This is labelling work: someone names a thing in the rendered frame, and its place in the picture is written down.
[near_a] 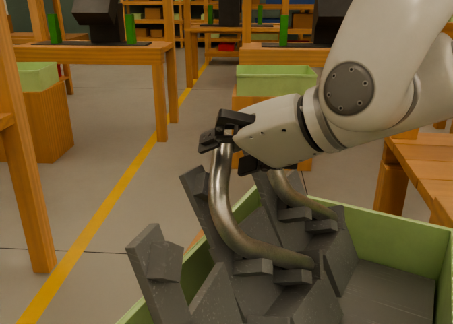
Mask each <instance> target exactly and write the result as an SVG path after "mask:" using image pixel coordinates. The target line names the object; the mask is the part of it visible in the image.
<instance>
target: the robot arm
mask: <svg viewBox="0 0 453 324"><path fill-rule="evenodd" d="M452 15H453V0H353V1H352V3H351V5H350V7H349V9H348V11H347V13H346V15H345V17H344V19H343V21H342V24H341V26H340V28H339V31H338V33H337V35H336V38H335V39H334V42H333V44H332V47H331V49H330V52H329V54H328V57H327V59H326V62H325V65H324V68H323V71H322V75H321V78H320V84H318V85H316V86H313V87H311V88H309V89H307V90H306V91H305V93H304V95H302V96H301V95H299V94H298V93H296V94H288V95H284V96H279V97H275V98H271V99H269V100H265V101H262V102H259V103H257V104H253V105H251V106H248V107H246V108H243V109H241V110H239V111H233V110H227V109H224V108H222V109H220V110H219V112H218V116H217V118H216V124H215V128H213V129H211V130H208V131H206V132H203V133H202V134H201V135H200V138H199V146H198V152H199V153H201V154H203V153H206V152H209V151H211V150H214V149H216V148H219V147H220V144H221V143H235V144H237V145H238V146H239V147H240V148H241V149H243V150H245V151H246V152H247V153H249V155H247V156H244V157H241V158H239V165H238V171H237V174H238V176H240V177H242V176H246V175H249V174H253V173H256V172H259V171H260V170H261V171H262V172H268V171H269V170H270V169H272V170H282V169H290V170H295V169H297V163H299V162H302V161H305V160H308V159H310V158H312V157H315V156H317V155H319V154H322V153H324V152H327V153H329V154H331V153H334V152H341V151H342V150H345V149H348V148H352V147H355V146H358V145H361V144H364V143H369V142H371V141H375V140H378V139H382V138H385V137H389V136H392V135H396V134H399V133H403V132H406V131H410V130H413V129H417V128H420V127H424V126H427V125H431V124H434V123H438V122H440V121H445V120H448V119H452V118H453V40H452V39H451V38H450V37H449V36H448V35H447V34H445V33H443V32H441V31H442V29H443V28H444V26H445V25H446V24H447V22H448V20H449V19H450V18H451V17H452ZM225 129H234V131H233V135H224V130H225Z"/></svg>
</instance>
